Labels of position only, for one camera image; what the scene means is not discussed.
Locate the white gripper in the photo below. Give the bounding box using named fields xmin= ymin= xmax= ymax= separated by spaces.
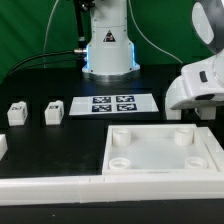
xmin=165 ymin=56 xmax=224 ymax=110

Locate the white square tabletop part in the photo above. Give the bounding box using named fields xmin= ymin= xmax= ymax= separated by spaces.
xmin=102 ymin=124 xmax=218 ymax=175

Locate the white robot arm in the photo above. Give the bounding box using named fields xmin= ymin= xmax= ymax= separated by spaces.
xmin=83 ymin=0 xmax=224 ymax=110

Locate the white sheet with AprilTags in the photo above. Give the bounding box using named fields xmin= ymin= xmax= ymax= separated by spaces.
xmin=69 ymin=94 xmax=159 ymax=116

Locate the white L-shaped obstacle fence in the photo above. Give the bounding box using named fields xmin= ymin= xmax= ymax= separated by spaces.
xmin=0 ymin=126 xmax=224 ymax=206

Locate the white block left edge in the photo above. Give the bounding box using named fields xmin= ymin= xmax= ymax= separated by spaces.
xmin=0 ymin=134 xmax=8 ymax=160

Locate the grey cable right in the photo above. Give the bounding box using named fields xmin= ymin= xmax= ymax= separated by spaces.
xmin=127 ymin=0 xmax=184 ymax=65

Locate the grey cable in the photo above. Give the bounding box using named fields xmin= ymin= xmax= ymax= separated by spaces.
xmin=42 ymin=0 xmax=61 ymax=69
xmin=127 ymin=0 xmax=184 ymax=65

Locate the black cable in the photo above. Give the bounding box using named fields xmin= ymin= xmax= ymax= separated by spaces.
xmin=6 ymin=48 xmax=88 ymax=77

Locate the grey cable left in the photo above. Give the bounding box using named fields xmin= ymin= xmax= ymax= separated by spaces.
xmin=42 ymin=0 xmax=61 ymax=69

